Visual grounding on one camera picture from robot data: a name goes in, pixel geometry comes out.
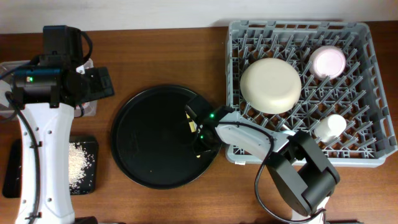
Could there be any yellow plastic knife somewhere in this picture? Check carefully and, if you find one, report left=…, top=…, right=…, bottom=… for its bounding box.
left=185, top=113, right=200, bottom=145

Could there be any pile of rice grains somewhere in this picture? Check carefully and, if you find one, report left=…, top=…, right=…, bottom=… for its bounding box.
left=68, top=143, right=94, bottom=189

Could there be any large beige bowl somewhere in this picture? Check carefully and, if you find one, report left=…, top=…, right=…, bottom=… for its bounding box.
left=240, top=58, right=302, bottom=114

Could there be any white plastic cup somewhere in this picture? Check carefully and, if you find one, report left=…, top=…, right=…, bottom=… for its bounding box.
left=314, top=114, right=346, bottom=142

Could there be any small pink bowl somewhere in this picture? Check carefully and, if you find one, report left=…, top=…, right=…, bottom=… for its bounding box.
left=309, top=46, right=346, bottom=80

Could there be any light blue plastic cup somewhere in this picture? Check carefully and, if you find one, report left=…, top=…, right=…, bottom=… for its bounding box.
left=282, top=130, right=296, bottom=136

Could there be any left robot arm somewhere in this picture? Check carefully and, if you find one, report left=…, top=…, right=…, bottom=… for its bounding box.
left=1, top=26, right=114, bottom=223

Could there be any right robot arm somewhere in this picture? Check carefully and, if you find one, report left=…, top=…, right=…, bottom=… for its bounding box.
left=185, top=95, right=340, bottom=223

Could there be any clear plastic waste bin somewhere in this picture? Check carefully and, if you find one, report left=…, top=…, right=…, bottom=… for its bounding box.
left=1, top=59, right=97, bottom=118

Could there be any grey plastic dishwasher rack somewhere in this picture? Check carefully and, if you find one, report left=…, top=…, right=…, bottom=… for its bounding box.
left=226, top=20, right=397, bottom=167

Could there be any round black serving tray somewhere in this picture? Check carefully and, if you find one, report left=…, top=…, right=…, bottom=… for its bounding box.
left=111, top=85, right=221, bottom=190

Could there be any black rectangular tray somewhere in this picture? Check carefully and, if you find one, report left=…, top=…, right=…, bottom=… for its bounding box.
left=2, top=136, right=99, bottom=198

